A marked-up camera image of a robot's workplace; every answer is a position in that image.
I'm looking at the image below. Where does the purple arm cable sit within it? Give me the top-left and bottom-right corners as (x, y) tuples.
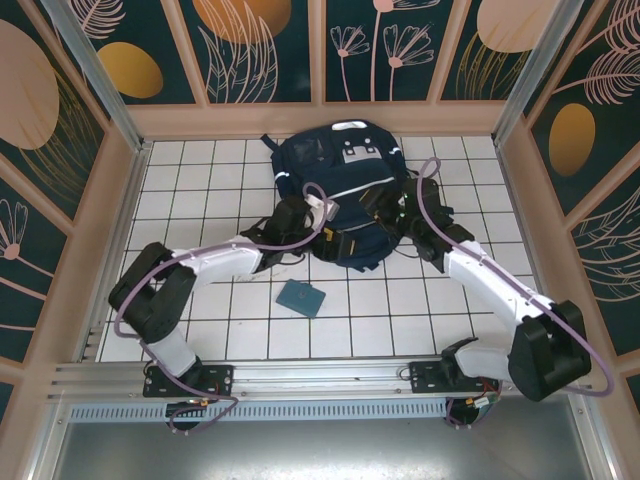
(113, 182), (344, 436)
(402, 157), (615, 431)

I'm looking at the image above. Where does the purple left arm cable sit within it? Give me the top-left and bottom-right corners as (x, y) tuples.
(113, 182), (344, 436)

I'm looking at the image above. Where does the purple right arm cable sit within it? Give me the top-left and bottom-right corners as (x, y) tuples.
(402, 157), (615, 431)

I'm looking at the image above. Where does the aluminium mounting rail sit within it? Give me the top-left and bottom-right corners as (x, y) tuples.
(47, 352), (596, 402)

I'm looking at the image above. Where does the small teal notebook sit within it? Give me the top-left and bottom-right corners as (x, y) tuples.
(273, 279), (327, 319)

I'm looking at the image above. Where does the grey metal sheet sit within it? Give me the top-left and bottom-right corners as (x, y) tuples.
(47, 418), (616, 480)

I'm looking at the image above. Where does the aluminium corner post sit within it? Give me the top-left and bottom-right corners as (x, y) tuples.
(38, 0), (153, 154)
(492, 0), (587, 146)

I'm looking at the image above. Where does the grey slotted cable duct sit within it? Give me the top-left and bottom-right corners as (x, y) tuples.
(67, 401), (451, 422)

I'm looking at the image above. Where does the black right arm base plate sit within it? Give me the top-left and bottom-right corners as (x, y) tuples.
(408, 359), (502, 397)

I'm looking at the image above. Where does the aluminium floor edge rail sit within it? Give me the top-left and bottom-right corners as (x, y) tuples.
(74, 142), (151, 362)

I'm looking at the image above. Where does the navy blue backpack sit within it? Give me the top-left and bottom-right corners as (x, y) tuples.
(259, 119), (416, 274)

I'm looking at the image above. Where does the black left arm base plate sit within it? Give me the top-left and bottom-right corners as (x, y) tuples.
(142, 363), (235, 399)

